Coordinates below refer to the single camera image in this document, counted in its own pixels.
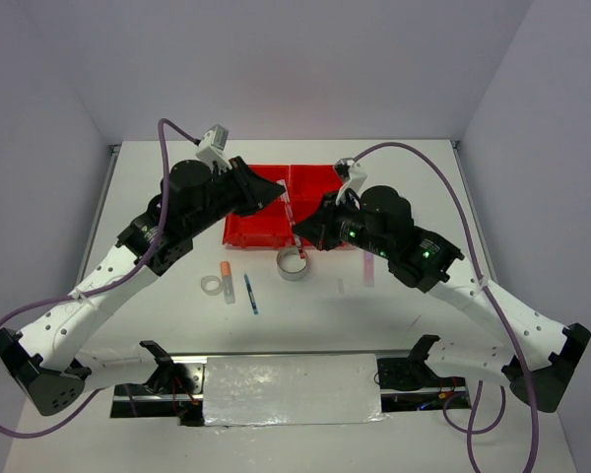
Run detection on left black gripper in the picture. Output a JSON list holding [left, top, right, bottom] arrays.
[[186, 156, 286, 237]]

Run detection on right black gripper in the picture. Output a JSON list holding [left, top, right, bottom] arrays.
[[293, 188, 391, 257]]

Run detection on red pen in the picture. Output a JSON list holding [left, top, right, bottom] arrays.
[[281, 189, 309, 262]]

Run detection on large grey tape roll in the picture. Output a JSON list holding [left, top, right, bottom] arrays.
[[276, 246, 310, 282]]

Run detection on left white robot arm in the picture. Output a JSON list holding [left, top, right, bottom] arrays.
[[0, 157, 285, 416]]

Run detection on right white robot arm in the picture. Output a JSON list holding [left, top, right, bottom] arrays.
[[292, 185, 591, 413]]

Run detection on red four-compartment bin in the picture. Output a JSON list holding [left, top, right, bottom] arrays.
[[222, 165, 341, 249]]

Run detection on pink highlighter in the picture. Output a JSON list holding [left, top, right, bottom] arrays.
[[363, 252, 374, 288]]

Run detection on orange cap highlighter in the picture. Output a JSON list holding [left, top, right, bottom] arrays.
[[220, 261, 235, 304]]

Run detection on blue pen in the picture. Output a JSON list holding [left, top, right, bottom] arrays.
[[243, 273, 259, 315]]

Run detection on small clear tape roll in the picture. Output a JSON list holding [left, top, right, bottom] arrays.
[[200, 275, 223, 297]]

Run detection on silver foil cover plate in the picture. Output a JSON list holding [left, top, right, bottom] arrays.
[[203, 354, 384, 427]]

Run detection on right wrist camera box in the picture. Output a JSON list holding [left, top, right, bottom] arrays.
[[334, 158, 367, 205]]

